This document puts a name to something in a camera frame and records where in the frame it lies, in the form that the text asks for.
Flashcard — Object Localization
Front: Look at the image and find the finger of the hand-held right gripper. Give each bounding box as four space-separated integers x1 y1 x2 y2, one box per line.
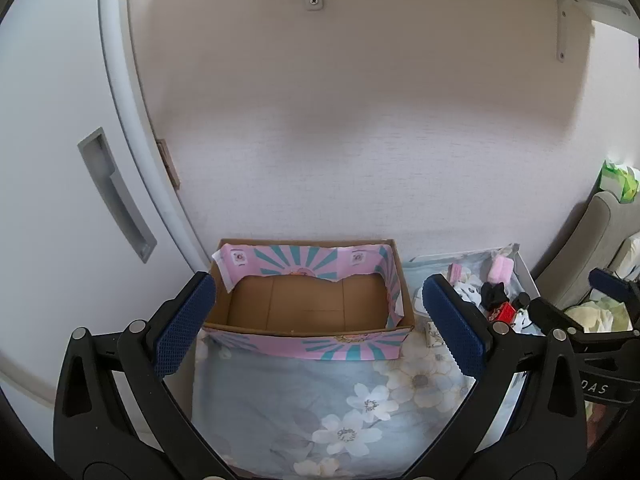
589 267 640 307
529 297 584 334

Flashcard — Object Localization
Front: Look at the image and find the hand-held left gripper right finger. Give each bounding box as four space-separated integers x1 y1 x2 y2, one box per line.
400 274 587 480

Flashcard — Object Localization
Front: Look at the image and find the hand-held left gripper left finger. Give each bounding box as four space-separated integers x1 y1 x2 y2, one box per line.
52 271 236 480

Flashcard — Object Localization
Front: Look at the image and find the pink teal printed cardboard box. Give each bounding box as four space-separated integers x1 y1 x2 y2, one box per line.
202 238 416 363

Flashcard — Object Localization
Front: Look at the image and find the white pillow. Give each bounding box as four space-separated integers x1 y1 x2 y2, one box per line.
612 232 640 282

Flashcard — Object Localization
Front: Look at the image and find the pale yellow cloth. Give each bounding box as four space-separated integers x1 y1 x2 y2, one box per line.
565 295 635 334

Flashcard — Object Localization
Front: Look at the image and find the red small box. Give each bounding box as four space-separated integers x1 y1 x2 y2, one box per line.
487 302 519 324

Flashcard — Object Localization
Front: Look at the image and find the black fabric item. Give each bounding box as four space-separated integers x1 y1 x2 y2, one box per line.
481 282 507 309

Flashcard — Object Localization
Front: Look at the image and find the beige chair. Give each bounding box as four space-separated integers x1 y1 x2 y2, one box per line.
532 190 640 311

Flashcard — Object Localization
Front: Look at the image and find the pink rectangular box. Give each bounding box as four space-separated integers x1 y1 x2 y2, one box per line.
489 255 517 287

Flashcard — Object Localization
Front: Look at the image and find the green tissue pack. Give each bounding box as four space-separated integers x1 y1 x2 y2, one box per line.
600 160 640 206

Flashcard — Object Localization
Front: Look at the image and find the blue floral cloth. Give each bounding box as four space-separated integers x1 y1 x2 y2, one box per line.
192 244 522 480

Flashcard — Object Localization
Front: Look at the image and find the brown wooden strip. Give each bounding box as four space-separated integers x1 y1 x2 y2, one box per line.
156 138 181 190

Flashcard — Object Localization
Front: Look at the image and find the white cabinet door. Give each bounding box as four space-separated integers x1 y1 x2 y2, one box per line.
0 0 213 411

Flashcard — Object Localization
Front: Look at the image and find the grey recessed door handle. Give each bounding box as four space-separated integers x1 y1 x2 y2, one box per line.
77 127 158 265

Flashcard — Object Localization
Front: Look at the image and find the white shelf bracket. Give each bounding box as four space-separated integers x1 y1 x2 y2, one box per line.
555 0 632 62

